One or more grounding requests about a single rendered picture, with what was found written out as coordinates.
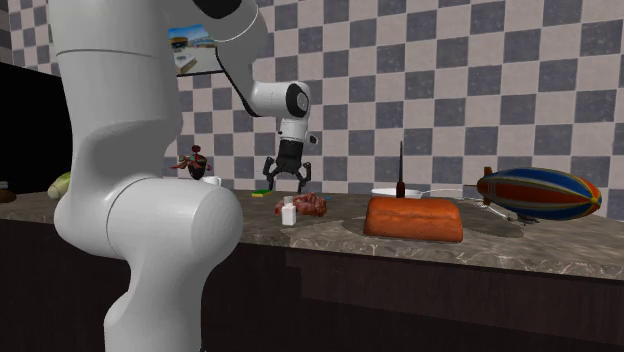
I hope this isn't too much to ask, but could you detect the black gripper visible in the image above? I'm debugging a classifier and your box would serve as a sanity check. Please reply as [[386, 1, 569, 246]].
[[262, 138, 312, 195]]

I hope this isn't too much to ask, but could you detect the reddish brown lumpy food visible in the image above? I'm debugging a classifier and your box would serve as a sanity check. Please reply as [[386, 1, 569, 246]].
[[273, 191, 328, 218]]

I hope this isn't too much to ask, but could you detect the small white bottle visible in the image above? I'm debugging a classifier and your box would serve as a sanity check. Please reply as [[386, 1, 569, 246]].
[[281, 195, 298, 227]]

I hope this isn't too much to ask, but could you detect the thin dark bottle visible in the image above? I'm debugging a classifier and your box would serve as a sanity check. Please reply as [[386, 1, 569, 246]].
[[395, 141, 407, 200]]

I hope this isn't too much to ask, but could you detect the orange bread loaf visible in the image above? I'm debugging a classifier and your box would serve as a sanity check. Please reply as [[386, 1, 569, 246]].
[[362, 195, 464, 244]]

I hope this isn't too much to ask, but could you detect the dark kitchen counter cabinet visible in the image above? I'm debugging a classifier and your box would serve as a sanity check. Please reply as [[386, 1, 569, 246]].
[[0, 219, 624, 352]]

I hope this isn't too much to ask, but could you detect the pale green cabbage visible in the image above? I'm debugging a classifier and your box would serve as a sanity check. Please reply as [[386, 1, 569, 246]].
[[47, 171, 72, 200]]

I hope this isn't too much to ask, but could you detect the red blue striped toy blimp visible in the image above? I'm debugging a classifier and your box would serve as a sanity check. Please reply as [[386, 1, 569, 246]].
[[463, 166, 603, 224]]

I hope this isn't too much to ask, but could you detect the black appliance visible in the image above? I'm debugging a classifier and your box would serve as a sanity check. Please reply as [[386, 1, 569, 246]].
[[0, 62, 73, 195]]

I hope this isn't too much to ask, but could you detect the framed wall picture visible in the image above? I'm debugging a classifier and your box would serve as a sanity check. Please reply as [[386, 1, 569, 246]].
[[167, 24, 226, 78]]

